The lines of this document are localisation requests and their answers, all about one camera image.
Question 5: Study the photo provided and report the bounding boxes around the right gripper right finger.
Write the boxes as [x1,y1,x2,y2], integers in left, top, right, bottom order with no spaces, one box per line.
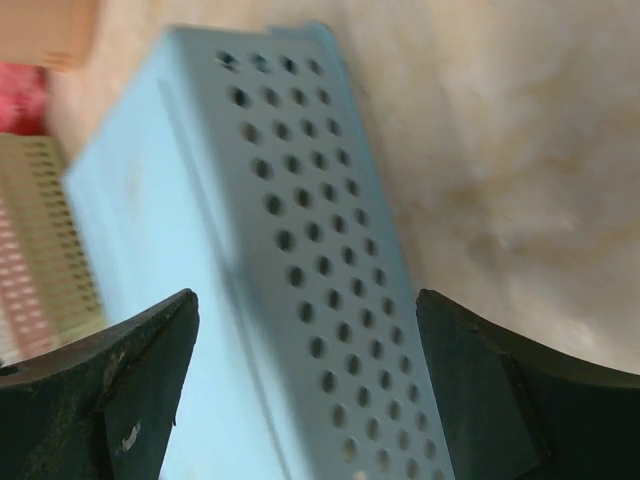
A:
[416,290,639,479]

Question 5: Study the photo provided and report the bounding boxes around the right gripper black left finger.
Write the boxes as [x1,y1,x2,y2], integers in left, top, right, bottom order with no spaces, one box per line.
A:
[1,289,199,479]

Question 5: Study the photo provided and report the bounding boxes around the blue plastic basket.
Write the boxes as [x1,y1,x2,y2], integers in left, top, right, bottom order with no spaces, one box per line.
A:
[64,22,454,479]

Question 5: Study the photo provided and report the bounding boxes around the peach capybara print bucket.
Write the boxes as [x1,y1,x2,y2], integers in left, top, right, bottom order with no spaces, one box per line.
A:
[0,0,103,71]

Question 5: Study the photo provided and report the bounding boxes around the stacked pastel baskets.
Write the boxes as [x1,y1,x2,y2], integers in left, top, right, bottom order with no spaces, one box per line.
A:
[1,134,106,365]

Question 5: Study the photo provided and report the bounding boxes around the pink plastic bag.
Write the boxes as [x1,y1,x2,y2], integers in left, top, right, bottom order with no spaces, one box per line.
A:
[1,62,49,136]

